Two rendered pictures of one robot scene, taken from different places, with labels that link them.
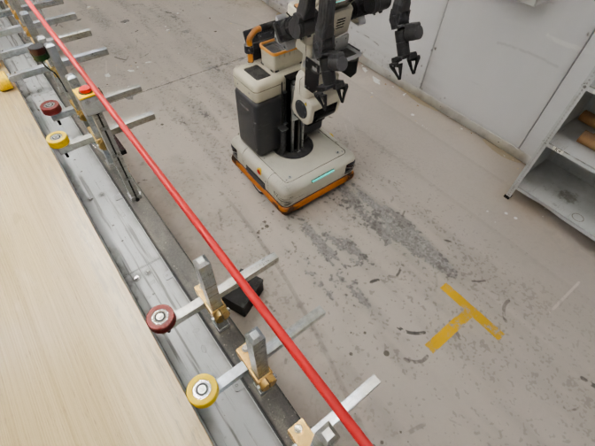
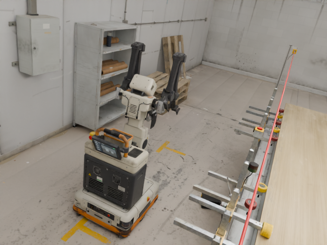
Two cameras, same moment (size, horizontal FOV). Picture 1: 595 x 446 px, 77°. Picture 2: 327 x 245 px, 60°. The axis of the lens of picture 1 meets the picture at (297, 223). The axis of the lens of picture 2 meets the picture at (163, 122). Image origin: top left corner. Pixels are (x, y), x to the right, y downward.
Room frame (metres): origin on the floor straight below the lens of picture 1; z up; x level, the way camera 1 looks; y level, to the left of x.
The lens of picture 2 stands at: (2.78, 2.20, 2.12)
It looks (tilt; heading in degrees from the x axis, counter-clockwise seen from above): 25 degrees down; 241
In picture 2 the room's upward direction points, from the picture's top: 10 degrees clockwise
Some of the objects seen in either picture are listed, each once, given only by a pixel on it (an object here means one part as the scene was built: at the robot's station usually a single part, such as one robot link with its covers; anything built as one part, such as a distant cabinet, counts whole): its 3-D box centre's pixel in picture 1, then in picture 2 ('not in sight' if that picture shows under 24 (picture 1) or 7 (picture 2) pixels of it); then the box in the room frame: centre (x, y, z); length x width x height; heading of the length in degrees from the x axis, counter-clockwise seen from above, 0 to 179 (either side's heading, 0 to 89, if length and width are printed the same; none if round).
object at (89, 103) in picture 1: (90, 101); (258, 132); (1.07, 0.72, 1.18); 0.07 x 0.07 x 0.08; 40
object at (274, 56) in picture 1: (282, 52); (118, 140); (2.07, 0.13, 0.87); 0.23 x 0.15 x 0.11; 130
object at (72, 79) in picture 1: (95, 126); (243, 174); (1.27, 0.88, 0.91); 0.04 x 0.04 x 0.48; 40
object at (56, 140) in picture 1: (61, 146); (260, 191); (1.21, 1.03, 0.85); 0.08 x 0.08 x 0.11
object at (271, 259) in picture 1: (221, 290); (253, 136); (0.57, 0.23, 0.84); 0.43 x 0.03 x 0.04; 130
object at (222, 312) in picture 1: (212, 302); not in sight; (0.52, 0.26, 0.84); 0.14 x 0.06 x 0.05; 40
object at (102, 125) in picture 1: (117, 158); (249, 159); (1.07, 0.72, 0.93); 0.05 x 0.05 x 0.45; 40
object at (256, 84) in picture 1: (284, 98); (117, 165); (2.05, 0.12, 0.59); 0.55 x 0.34 x 0.83; 130
